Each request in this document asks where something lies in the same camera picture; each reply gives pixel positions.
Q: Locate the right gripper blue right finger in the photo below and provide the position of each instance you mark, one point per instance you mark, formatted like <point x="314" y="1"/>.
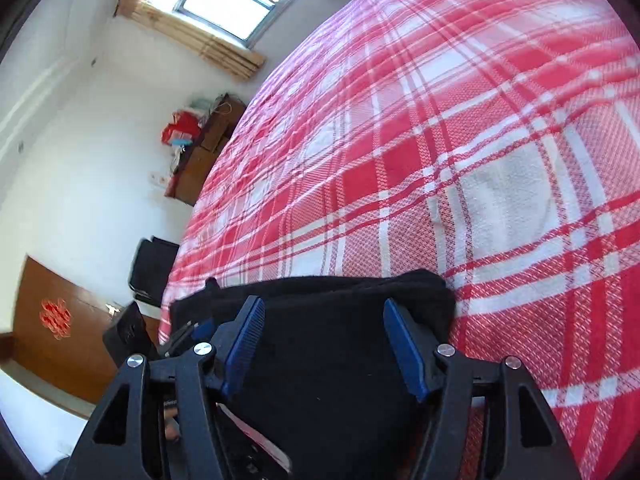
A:
<point x="521" y="438"/>

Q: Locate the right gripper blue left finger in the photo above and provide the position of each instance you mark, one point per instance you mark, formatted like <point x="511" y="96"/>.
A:
<point x="125" y="435"/>

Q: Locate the black pants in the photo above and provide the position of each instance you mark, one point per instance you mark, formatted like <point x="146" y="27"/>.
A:
<point x="324" y="384"/>

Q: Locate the brown wooden door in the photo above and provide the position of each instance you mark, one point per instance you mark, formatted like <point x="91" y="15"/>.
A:
<point x="56" y="350"/>

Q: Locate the black folding chair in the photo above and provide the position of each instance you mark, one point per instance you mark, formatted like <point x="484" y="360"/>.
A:
<point x="150" y="269"/>

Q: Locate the brown wooden desk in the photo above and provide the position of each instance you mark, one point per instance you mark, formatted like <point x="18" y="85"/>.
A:
<point x="193" y="162"/>

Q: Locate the red gift bag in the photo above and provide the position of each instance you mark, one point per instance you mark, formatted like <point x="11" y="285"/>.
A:
<point x="183" y="128"/>

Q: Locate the beige curtain left window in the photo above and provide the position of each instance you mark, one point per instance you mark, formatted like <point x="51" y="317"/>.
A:
<point x="240" y="62"/>

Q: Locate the red white plaid bedsheet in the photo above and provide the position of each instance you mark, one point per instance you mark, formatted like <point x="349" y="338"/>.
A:
<point x="492" y="142"/>

